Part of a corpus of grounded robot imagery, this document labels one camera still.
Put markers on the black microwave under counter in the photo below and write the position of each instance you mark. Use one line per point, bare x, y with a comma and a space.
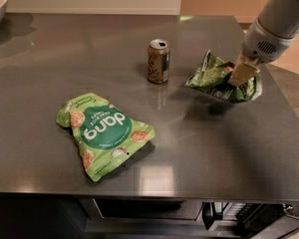
191, 218

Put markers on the light green Dang chip bag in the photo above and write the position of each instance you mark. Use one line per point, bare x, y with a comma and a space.
105, 136

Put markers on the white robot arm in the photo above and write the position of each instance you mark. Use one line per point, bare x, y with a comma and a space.
280, 17

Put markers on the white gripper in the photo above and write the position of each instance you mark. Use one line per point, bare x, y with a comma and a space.
260, 47

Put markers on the orange soda can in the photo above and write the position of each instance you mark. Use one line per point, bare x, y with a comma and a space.
158, 62

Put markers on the dark green jalapeno chip bag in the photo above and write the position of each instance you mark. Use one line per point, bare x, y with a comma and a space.
212, 75

